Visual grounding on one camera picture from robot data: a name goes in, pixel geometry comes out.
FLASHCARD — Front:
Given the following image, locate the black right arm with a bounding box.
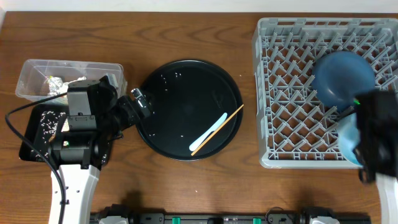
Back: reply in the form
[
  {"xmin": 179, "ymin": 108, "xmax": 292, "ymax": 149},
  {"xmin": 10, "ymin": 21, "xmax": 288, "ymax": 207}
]
[{"xmin": 354, "ymin": 90, "xmax": 397, "ymax": 224}]

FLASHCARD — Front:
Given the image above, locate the clear plastic bin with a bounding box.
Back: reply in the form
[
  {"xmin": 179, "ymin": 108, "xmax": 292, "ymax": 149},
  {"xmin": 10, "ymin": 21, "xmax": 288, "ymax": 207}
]
[{"xmin": 16, "ymin": 59, "xmax": 127, "ymax": 101}]

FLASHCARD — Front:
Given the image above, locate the light blue cup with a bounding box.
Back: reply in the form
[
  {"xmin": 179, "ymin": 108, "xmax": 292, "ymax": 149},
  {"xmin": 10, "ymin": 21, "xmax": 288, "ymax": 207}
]
[{"xmin": 336, "ymin": 113, "xmax": 359, "ymax": 141}]

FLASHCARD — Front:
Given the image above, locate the grey dishwasher rack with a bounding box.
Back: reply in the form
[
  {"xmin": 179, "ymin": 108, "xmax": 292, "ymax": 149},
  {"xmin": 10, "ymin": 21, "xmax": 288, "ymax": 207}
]
[{"xmin": 252, "ymin": 17, "xmax": 397, "ymax": 169}]

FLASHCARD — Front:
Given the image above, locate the wooden chopstick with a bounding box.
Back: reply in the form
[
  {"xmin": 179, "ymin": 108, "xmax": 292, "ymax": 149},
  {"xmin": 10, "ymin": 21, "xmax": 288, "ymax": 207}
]
[{"xmin": 190, "ymin": 105, "xmax": 244, "ymax": 156}]

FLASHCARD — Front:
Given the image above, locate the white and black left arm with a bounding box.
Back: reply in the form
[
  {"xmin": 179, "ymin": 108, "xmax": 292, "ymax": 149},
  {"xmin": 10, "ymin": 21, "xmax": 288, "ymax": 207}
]
[{"xmin": 48, "ymin": 76, "xmax": 153, "ymax": 223}]

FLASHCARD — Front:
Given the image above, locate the foil snack wrapper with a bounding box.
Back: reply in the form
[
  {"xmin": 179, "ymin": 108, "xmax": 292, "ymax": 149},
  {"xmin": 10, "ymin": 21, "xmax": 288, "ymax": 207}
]
[{"xmin": 47, "ymin": 76, "xmax": 69, "ymax": 96}]

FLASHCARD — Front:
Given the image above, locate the round black tray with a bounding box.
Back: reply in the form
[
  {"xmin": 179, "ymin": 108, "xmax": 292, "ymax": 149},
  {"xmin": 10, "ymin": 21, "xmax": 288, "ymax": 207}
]
[{"xmin": 136, "ymin": 60, "xmax": 243, "ymax": 161}]

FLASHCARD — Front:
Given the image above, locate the spilled white rice pile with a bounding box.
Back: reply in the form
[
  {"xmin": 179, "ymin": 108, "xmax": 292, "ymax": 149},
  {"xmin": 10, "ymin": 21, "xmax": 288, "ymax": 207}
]
[{"xmin": 34, "ymin": 111, "xmax": 69, "ymax": 159}]

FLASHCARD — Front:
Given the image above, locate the light blue plastic knife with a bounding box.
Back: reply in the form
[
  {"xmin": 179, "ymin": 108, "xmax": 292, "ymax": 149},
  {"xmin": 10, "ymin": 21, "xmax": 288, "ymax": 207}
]
[{"xmin": 189, "ymin": 113, "xmax": 228, "ymax": 152}]

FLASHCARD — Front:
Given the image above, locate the black rectangular tray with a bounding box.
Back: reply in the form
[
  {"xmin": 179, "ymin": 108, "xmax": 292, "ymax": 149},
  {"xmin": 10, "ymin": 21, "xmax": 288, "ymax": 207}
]
[{"xmin": 18, "ymin": 103, "xmax": 111, "ymax": 167}]

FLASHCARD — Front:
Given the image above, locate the dark blue plate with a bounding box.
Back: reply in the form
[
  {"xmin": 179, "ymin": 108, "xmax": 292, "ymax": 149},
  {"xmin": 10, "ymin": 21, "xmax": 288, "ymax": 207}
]
[{"xmin": 312, "ymin": 51, "xmax": 375, "ymax": 112}]

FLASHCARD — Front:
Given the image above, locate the light blue bowl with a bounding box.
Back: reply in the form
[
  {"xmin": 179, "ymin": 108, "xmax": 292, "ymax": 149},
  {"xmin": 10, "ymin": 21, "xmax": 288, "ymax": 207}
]
[{"xmin": 337, "ymin": 119, "xmax": 363, "ymax": 166}]

